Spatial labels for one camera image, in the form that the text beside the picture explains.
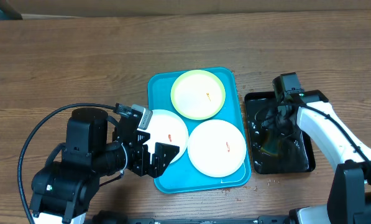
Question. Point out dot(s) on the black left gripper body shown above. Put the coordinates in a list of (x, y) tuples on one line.
[(134, 159)]

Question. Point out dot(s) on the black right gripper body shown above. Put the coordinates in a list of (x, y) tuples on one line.
[(280, 124)]

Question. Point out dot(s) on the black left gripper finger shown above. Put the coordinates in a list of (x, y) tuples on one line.
[(161, 158), (141, 146)]

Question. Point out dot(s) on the green yellow sponge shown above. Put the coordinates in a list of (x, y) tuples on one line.
[(271, 142)]

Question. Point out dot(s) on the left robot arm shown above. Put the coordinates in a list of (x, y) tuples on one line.
[(101, 140)]

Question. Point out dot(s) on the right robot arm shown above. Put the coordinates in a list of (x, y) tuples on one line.
[(350, 195)]

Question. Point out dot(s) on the black water tray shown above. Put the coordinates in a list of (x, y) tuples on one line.
[(296, 153)]

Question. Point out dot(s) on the teal plastic tray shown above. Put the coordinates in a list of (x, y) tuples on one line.
[(181, 176)]

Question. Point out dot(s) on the white plate with blue rim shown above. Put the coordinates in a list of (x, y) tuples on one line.
[(168, 128)]

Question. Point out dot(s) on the yellow-green plate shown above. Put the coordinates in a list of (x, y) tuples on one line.
[(198, 94)]

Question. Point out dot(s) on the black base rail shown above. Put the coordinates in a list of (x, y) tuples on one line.
[(109, 217)]

